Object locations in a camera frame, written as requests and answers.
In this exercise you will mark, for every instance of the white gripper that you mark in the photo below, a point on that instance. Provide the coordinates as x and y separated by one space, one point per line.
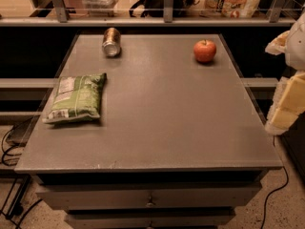
296 50

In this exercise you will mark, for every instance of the red apple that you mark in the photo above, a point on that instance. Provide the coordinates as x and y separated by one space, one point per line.
204 50

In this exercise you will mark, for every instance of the green jalapeno chip bag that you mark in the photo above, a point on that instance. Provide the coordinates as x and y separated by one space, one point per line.
77 98

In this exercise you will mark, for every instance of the grey cabinet with drawers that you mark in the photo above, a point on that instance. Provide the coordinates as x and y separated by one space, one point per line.
166 121

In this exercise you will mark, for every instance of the dark backpack on shelf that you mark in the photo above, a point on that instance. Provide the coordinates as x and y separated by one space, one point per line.
156 8

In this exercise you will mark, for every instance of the upper drawer with knob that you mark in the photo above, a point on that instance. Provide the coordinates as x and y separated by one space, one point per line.
99 197

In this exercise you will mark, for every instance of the brown soda can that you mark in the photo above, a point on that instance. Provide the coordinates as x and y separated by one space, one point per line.
111 44

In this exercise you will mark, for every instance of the lower drawer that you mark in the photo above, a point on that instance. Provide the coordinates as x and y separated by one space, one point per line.
150 219

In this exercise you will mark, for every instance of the grey metal shelf rail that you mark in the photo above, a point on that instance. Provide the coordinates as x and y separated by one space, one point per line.
71 13

